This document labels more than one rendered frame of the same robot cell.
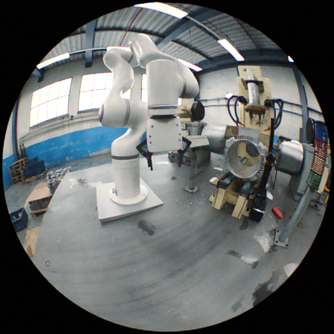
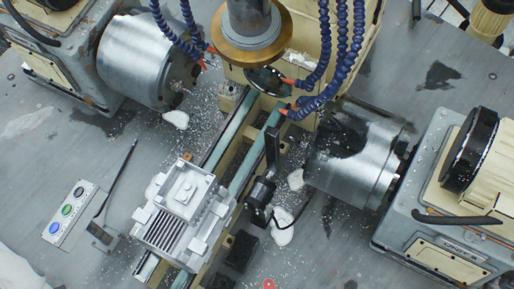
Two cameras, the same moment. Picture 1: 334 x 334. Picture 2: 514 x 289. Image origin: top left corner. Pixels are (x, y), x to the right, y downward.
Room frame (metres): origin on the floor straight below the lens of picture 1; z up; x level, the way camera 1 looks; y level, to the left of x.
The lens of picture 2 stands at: (0.01, -0.48, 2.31)
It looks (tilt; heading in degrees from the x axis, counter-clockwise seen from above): 67 degrees down; 346
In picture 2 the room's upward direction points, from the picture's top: 7 degrees counter-clockwise
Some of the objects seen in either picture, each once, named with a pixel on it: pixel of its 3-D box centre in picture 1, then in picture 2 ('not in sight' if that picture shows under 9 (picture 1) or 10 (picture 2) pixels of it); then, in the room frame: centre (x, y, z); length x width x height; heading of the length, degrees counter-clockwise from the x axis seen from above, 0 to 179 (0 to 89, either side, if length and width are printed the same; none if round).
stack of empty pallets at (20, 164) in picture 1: (19, 171); not in sight; (1.31, 6.71, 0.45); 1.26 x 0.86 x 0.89; 122
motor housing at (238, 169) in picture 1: (246, 155); (184, 218); (0.43, -0.37, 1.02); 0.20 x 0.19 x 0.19; 132
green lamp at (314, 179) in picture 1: (314, 179); not in sight; (0.07, -0.43, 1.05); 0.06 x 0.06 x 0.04
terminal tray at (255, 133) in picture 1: (249, 135); (186, 193); (0.45, -0.40, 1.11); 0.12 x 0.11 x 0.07; 132
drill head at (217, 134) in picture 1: (212, 137); (138, 52); (0.92, -0.39, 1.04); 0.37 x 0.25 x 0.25; 42
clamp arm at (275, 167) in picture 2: (271, 138); (272, 153); (0.47, -0.62, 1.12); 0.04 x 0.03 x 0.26; 132
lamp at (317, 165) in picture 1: (318, 164); not in sight; (0.07, -0.43, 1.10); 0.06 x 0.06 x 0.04
